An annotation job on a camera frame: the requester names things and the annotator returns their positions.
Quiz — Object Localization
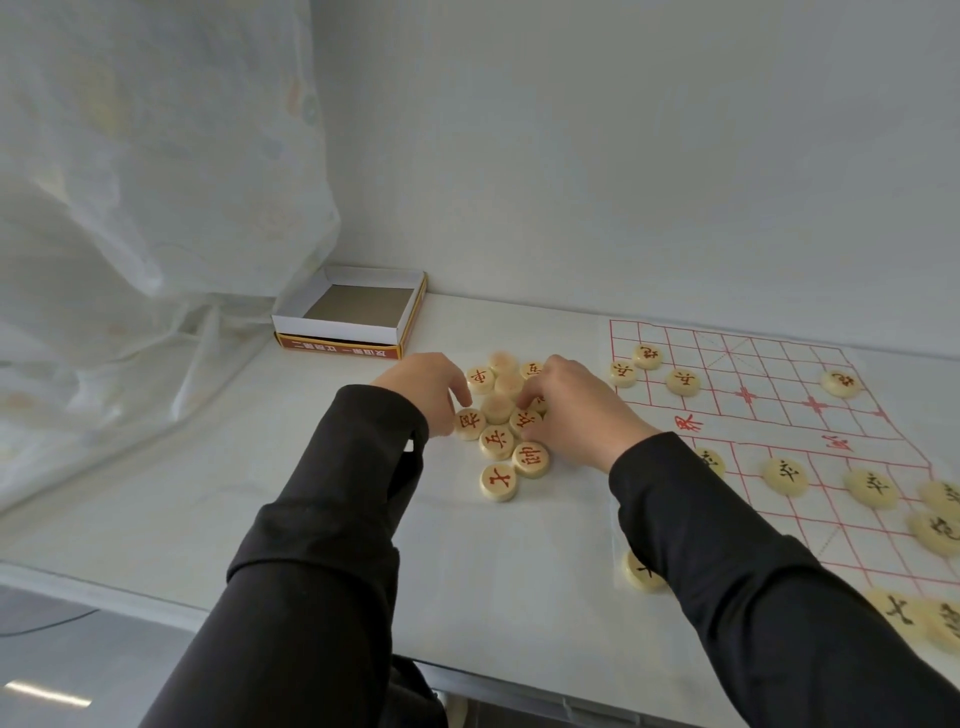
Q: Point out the person's left hand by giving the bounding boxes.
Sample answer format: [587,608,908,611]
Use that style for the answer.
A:
[372,352,474,439]

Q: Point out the red grid xiangqi board sheet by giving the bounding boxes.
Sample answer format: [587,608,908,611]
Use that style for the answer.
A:
[599,318,960,646]

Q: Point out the sheer white curtain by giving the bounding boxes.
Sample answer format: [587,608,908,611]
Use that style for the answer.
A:
[0,0,343,515]

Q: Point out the thin dark floor cable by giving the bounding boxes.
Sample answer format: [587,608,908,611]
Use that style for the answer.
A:
[0,608,100,640]

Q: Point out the person's right forearm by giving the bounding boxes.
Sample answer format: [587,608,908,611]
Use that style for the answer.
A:
[608,432,960,728]

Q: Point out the pile of wooden xiangqi pieces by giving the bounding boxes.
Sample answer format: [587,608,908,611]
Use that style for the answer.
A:
[453,350,553,504]

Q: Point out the grey desk drawer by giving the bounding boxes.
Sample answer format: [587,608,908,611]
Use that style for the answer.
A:
[416,659,699,728]

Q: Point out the person's right hand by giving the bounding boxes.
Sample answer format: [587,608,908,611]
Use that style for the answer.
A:
[517,354,663,475]

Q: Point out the white cardboard box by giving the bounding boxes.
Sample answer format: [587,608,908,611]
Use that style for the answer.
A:
[271,265,430,361]

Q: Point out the person's left forearm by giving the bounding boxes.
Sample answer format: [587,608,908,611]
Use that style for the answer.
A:
[138,384,433,728]

